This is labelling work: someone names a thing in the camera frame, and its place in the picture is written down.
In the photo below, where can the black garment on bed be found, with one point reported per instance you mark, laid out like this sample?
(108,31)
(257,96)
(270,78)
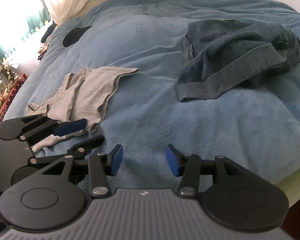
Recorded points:
(74,35)

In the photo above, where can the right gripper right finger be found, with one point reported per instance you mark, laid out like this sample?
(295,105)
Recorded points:
(229,193)

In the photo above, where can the grey polo shirt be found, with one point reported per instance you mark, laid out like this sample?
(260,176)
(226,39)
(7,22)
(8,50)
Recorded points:
(83,95)

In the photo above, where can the red patterned tablecloth table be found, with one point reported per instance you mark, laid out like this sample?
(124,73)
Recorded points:
(10,96)

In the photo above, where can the blue fleece duvet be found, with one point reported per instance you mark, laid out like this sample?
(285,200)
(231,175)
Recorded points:
(259,128)

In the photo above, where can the dark blue jeans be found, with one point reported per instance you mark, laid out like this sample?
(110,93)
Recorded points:
(226,53)

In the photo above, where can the green mattress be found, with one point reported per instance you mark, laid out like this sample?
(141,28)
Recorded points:
(291,187)

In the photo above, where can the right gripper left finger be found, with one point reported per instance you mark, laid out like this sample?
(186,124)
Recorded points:
(49,199)

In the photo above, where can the green christmas window curtain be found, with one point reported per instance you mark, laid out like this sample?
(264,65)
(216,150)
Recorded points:
(19,19)

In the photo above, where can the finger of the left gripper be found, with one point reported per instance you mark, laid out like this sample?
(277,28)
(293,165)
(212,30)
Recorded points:
(78,152)
(39,125)

